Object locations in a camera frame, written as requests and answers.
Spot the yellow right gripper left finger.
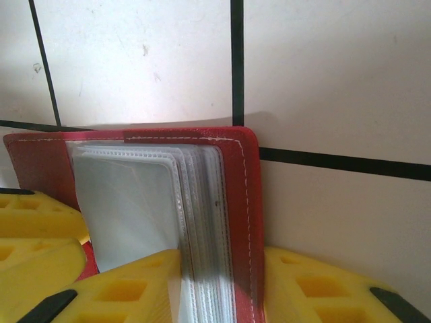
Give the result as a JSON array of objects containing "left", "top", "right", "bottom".
[{"left": 20, "top": 248, "right": 185, "bottom": 323}]

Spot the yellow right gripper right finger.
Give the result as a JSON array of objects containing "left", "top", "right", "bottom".
[{"left": 263, "top": 245, "right": 430, "bottom": 323}]

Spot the red leather card holder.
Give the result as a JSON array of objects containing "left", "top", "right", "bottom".
[{"left": 2, "top": 126, "right": 267, "bottom": 323}]

